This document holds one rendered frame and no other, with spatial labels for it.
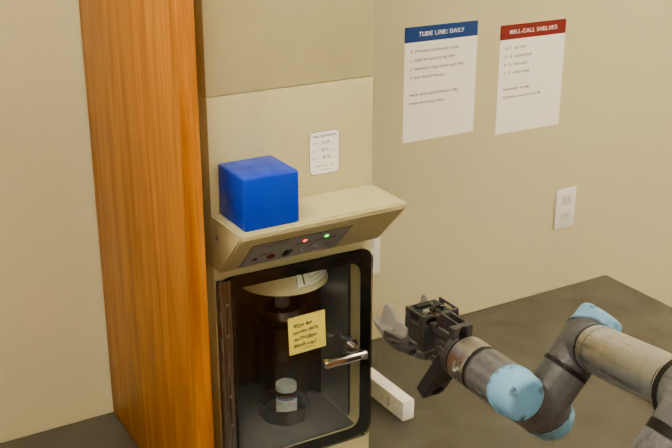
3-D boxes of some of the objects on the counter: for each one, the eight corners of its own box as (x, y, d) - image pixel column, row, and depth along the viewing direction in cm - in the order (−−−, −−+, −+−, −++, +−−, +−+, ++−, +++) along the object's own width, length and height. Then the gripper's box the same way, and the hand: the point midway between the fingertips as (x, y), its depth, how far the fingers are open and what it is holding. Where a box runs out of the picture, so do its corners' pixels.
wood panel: (113, 411, 218) (52, -309, 171) (126, 407, 219) (69, -307, 172) (203, 540, 178) (155, -353, 131) (218, 534, 179) (177, -351, 132)
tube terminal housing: (173, 434, 209) (150, 69, 183) (310, 394, 225) (306, 51, 199) (222, 499, 189) (204, 98, 163) (369, 449, 204) (374, 76, 178)
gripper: (496, 319, 161) (420, 272, 179) (431, 337, 155) (359, 287, 173) (493, 366, 164) (419, 316, 181) (430, 386, 158) (359, 332, 175)
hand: (393, 319), depth 177 cm, fingers open, 6 cm apart
